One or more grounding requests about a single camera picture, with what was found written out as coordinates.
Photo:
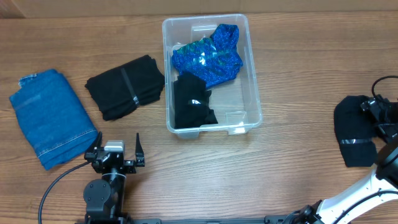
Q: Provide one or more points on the black cloth bundle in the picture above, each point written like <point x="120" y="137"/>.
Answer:
<point x="191" y="102"/>
<point x="354" y="132"/>

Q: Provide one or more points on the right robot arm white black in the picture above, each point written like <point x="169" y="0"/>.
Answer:
<point x="378" y="187"/>

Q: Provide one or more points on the cardboard wall panel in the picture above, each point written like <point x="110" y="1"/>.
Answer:
<point x="20" y="9"/>

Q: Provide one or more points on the clear plastic storage bin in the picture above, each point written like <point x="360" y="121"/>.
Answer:
<point x="236" y="103"/>

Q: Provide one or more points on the blue denim cloth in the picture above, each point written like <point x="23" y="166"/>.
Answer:
<point x="52" y="118"/>

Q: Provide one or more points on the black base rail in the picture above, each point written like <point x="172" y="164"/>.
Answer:
<point x="269" y="219"/>

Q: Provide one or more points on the black cloth with band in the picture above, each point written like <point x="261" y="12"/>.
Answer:
<point x="121" y="90"/>

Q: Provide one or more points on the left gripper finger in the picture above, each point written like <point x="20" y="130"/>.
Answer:
<point x="96" y="143"/>
<point x="139" y="153"/>

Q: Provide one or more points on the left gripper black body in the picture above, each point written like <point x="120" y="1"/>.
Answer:
<point x="130" y="167"/>

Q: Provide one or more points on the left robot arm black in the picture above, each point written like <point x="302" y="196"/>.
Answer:
<point x="104" y="196"/>

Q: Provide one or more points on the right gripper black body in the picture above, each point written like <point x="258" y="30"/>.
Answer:
<point x="383" y="112"/>

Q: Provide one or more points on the shiny blue sequin cloth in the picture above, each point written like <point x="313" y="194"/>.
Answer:
<point x="213" y="59"/>

